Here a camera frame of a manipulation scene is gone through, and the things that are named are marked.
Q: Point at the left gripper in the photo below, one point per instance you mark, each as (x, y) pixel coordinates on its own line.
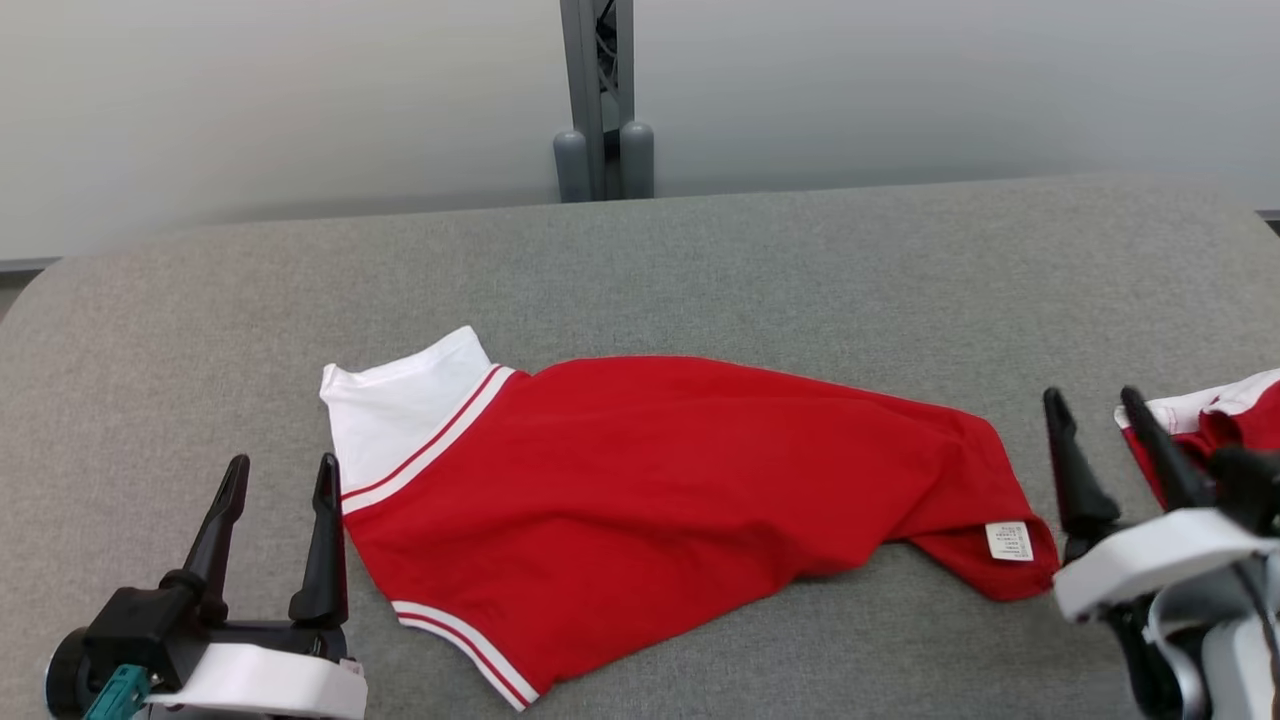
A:
(270, 685)

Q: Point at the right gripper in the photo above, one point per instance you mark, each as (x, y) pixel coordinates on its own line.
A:
(1160, 560)

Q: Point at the red shorts with white stripe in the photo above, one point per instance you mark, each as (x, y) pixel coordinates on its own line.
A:
(1245, 420)

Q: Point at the red and white jersey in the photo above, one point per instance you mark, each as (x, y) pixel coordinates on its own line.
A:
(650, 480)

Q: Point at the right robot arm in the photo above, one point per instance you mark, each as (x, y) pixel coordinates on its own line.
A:
(1230, 660)

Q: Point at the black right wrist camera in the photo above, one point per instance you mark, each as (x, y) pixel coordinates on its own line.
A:
(1250, 490)

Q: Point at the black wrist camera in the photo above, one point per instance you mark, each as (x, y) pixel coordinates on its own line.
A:
(1250, 490)
(145, 625)

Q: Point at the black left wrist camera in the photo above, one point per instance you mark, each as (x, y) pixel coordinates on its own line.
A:
(145, 625)

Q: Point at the grey cylinder post foot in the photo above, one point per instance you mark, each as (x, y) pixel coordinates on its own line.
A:
(571, 165)
(637, 160)

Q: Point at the grey metal partition post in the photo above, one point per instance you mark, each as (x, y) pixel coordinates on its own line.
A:
(582, 70)

